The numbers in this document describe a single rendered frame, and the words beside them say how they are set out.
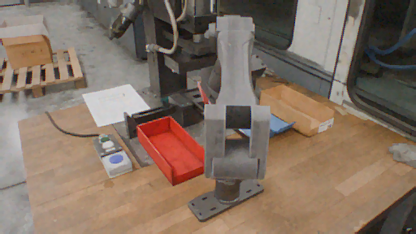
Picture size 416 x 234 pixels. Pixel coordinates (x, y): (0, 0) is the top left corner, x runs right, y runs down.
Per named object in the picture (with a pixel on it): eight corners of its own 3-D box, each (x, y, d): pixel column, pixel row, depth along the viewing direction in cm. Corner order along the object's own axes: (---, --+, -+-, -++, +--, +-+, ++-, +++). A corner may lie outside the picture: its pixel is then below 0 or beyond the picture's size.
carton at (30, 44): (10, 54, 403) (-1, 18, 378) (57, 49, 425) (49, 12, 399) (5, 71, 351) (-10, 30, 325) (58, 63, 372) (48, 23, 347)
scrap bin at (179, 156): (172, 187, 81) (171, 169, 78) (138, 140, 99) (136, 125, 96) (210, 171, 87) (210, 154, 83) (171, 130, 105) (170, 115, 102)
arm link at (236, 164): (215, 143, 77) (213, 136, 44) (241, 144, 77) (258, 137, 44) (214, 168, 76) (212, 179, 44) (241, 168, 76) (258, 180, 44)
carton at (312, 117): (307, 140, 101) (311, 119, 97) (258, 109, 119) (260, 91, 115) (331, 128, 107) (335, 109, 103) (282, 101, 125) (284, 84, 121)
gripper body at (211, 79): (218, 70, 76) (227, 49, 70) (239, 101, 72) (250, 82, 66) (196, 75, 73) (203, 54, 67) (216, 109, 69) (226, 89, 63)
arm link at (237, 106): (210, 10, 58) (202, 140, 38) (257, 10, 57) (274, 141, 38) (210, 59, 67) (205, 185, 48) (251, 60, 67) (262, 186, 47)
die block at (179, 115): (182, 128, 106) (181, 110, 102) (170, 116, 113) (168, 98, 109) (229, 113, 115) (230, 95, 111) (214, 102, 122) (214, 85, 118)
